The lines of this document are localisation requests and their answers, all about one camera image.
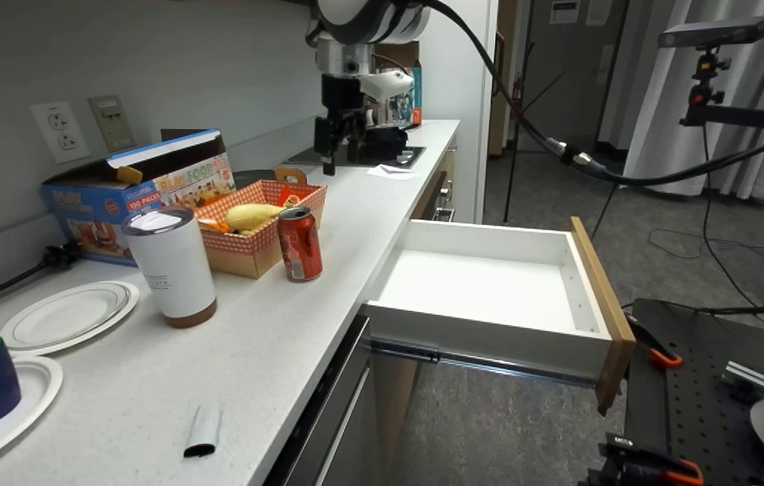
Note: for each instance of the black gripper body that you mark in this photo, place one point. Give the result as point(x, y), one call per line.
point(341, 104)

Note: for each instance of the yellow toy banana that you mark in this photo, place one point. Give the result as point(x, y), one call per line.
point(252, 216)

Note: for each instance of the wooden drawer white interior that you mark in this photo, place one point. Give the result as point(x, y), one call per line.
point(479, 287)

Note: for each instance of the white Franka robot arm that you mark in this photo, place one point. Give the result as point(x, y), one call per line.
point(356, 16)

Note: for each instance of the red checkered cardboard box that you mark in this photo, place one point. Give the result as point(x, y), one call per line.
point(260, 252)

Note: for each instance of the black pot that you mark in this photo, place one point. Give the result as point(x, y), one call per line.
point(388, 144)

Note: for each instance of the white cloth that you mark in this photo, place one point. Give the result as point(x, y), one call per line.
point(392, 170)

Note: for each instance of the black stovetop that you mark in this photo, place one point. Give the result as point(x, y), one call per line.
point(399, 156)

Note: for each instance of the wooden base cabinet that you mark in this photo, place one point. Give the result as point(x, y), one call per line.
point(435, 185)

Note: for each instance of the thin black tripod stand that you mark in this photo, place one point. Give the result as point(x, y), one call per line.
point(515, 136)

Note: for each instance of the white tumbler brown base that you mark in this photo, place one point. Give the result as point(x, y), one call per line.
point(175, 270)

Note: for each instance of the blue toy food carton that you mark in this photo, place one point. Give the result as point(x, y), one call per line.
point(102, 212)

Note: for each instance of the stainless steel dishwasher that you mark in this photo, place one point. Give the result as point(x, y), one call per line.
point(337, 422)

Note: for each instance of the small white marker tube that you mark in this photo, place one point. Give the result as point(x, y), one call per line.
point(205, 426)

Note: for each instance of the white round plate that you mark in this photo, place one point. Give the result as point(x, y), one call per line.
point(72, 317)
point(34, 394)

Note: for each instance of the grey curtain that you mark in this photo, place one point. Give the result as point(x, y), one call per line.
point(715, 98)

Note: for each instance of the black perforated breadboard table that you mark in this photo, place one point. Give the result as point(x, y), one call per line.
point(694, 422)

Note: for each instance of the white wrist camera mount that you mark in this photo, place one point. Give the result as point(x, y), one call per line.
point(389, 96)

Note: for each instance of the grey wall switch plate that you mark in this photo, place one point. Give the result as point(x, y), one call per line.
point(113, 123)

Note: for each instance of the white wall outlet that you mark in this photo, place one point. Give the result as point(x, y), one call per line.
point(60, 131)

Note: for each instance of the black stereo camera bar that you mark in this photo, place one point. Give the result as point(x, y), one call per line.
point(719, 32)

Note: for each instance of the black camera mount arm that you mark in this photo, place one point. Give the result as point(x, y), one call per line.
point(750, 116)

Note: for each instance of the aluminium rail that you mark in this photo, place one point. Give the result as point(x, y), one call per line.
point(754, 375)

